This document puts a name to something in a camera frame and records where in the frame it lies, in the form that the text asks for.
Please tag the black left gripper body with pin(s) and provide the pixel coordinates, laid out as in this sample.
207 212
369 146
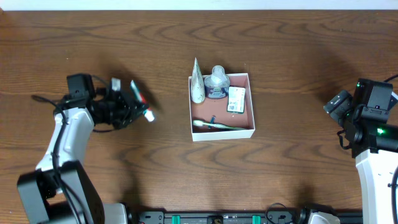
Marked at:
125 109

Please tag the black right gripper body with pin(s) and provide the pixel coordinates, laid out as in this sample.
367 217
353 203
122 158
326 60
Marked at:
337 104

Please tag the teal small packet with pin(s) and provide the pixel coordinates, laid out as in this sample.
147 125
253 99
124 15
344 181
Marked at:
148 113

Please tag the green white toothbrush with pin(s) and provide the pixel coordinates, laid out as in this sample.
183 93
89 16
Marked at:
199 123

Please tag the blue disposable razor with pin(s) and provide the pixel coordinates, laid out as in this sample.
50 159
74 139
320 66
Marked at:
211 121

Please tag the clear foam soap pump bottle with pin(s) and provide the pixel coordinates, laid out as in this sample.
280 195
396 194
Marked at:
217 84

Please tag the green Dettol soap box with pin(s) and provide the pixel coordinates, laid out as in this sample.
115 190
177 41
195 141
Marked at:
236 99

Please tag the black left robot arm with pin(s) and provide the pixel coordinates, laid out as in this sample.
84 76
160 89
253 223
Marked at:
59 190

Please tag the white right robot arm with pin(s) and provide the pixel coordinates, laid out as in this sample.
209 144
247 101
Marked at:
363 118

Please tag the white Pantene tube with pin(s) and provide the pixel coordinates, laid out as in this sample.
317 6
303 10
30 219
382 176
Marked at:
197 89

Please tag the white box with pink interior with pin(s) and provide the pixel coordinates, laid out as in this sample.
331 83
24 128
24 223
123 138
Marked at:
216 110

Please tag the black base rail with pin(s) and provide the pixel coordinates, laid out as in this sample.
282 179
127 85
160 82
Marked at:
275 213

